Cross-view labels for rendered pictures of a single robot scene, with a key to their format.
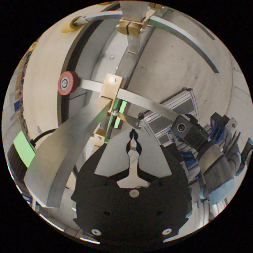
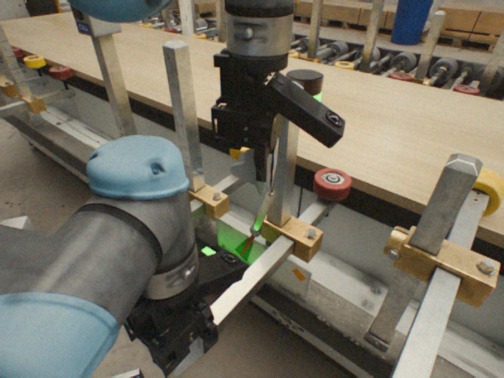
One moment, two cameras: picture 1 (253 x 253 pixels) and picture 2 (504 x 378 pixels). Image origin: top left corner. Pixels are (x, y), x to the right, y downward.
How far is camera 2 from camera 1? 43 cm
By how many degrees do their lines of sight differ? 47
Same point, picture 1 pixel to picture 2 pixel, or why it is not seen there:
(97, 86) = (307, 219)
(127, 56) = (358, 317)
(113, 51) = not seen: hidden behind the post
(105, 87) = (301, 224)
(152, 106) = (252, 275)
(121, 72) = (320, 294)
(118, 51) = not seen: hidden behind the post
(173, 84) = not seen: outside the picture
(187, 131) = (221, 262)
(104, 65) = (348, 285)
